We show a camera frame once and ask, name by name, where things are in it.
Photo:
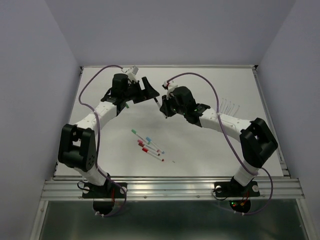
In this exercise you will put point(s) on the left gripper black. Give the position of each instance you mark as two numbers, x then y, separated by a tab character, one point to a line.
150	93

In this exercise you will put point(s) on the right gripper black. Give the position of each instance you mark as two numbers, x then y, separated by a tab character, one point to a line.
164	107

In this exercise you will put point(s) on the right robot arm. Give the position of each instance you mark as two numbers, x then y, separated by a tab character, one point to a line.
255	137

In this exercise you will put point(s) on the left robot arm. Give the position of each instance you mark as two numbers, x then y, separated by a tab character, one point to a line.
78	147

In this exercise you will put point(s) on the pink capped pen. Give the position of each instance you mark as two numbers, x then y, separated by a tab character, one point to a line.
144	145

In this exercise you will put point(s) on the maroon capped pen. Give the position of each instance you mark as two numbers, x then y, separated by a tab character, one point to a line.
157	153

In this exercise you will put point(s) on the red capped pen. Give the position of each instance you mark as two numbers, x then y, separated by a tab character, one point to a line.
152	154

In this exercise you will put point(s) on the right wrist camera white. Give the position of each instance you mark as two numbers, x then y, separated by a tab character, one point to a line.
169	86

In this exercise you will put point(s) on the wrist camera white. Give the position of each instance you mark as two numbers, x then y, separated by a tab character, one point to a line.
169	86
131	72

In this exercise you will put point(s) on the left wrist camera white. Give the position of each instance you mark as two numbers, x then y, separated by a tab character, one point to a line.
131	72

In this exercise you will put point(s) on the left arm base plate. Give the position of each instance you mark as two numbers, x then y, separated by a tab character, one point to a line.
108	200

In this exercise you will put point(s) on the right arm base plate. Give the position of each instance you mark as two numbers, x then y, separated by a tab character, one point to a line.
240	196

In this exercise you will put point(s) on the aluminium frame rail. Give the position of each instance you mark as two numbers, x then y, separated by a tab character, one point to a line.
166	188

